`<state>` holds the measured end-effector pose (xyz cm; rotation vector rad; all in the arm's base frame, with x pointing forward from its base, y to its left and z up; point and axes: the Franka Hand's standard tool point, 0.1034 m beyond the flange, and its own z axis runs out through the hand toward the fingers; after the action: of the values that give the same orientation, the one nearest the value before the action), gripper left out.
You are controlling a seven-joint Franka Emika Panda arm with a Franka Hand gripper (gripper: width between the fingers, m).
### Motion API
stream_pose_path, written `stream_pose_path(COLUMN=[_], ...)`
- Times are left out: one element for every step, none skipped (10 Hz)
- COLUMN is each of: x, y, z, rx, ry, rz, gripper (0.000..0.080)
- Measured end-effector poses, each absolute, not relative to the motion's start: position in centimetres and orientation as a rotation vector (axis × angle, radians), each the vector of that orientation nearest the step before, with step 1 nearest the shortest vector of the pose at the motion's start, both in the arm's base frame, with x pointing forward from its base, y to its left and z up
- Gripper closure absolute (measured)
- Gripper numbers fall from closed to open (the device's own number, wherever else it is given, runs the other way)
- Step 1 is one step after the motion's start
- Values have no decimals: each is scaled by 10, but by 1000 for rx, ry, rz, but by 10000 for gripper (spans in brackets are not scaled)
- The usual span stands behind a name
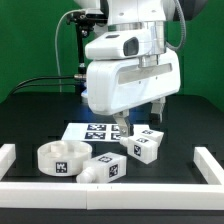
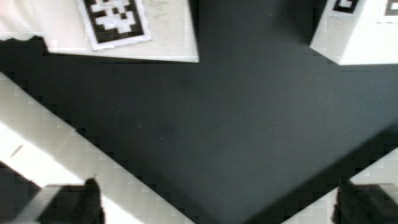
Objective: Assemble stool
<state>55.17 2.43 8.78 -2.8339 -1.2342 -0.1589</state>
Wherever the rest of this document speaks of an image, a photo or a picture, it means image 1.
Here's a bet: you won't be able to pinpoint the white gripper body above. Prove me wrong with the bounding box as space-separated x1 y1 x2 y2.
87 21 180 115

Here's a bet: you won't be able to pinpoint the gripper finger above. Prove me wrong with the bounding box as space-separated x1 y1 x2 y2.
113 110 130 137
149 97 166 124

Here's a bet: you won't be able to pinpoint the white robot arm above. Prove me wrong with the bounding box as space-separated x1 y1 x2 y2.
74 0 208 137

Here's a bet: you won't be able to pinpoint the white marker sheet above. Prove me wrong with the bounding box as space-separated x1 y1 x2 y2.
62 123 120 142

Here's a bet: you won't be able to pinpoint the white U-shaped fence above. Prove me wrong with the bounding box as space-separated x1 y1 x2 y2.
0 144 224 210

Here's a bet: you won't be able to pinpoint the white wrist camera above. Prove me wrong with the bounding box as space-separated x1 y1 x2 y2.
85 30 148 60

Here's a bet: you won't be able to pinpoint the grey arm hose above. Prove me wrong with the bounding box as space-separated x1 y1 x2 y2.
165 0 187 52

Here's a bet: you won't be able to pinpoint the black camera stand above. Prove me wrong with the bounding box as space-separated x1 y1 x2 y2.
66 9 107 94

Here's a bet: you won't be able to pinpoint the grey camera cable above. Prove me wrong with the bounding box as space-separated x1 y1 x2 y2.
54 9 83 94

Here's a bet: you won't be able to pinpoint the black base cables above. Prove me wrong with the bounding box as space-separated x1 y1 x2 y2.
9 75 88 96

